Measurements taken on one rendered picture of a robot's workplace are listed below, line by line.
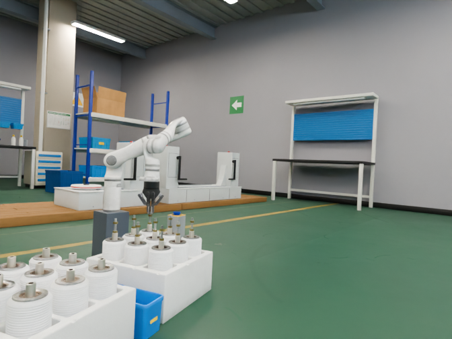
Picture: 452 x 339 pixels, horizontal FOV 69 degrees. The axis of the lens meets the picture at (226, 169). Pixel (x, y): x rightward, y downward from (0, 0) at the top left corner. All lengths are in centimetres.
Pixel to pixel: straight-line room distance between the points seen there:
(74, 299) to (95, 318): 8
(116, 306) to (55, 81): 713
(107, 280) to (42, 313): 22
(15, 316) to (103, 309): 23
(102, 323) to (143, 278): 31
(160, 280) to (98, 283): 28
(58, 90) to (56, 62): 57
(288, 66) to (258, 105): 100
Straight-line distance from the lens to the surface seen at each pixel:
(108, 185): 191
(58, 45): 818
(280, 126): 693
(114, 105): 688
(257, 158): 716
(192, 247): 150
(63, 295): 100
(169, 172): 418
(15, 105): 746
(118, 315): 111
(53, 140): 783
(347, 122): 621
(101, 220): 192
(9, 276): 117
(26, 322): 94
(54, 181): 608
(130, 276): 136
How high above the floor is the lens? 59
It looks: 1 degrees down
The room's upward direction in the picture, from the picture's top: 3 degrees clockwise
